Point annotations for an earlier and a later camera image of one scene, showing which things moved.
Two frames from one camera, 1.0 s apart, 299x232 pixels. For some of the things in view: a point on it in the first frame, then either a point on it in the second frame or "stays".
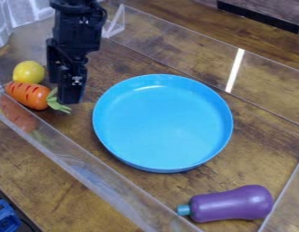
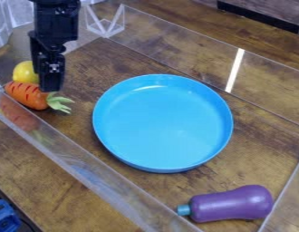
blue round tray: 161,122 stays
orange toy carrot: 33,96 stays
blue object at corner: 7,220 stays
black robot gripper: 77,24 -> 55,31
